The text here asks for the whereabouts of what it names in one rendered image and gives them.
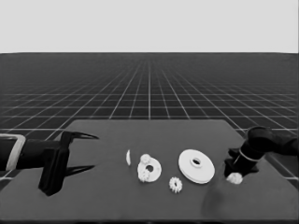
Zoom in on small white gear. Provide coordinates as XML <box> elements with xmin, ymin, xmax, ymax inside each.
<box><xmin>139</xmin><ymin>153</ymin><xmax>152</xmax><ymax>165</ymax></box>
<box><xmin>226</xmin><ymin>172</ymin><xmax>244</xmax><ymax>186</ymax></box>
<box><xmin>138</xmin><ymin>169</ymin><xmax>151</xmax><ymax>184</ymax></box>
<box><xmin>168</xmin><ymin>175</ymin><xmax>183</xmax><ymax>194</ymax></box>

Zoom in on large thick white disc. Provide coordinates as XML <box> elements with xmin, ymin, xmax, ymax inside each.
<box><xmin>178</xmin><ymin>148</ymin><xmax>216</xmax><ymax>185</ymax></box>

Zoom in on white round carrier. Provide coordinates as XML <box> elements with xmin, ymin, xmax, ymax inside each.
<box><xmin>136</xmin><ymin>153</ymin><xmax>163</xmax><ymax>184</ymax></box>

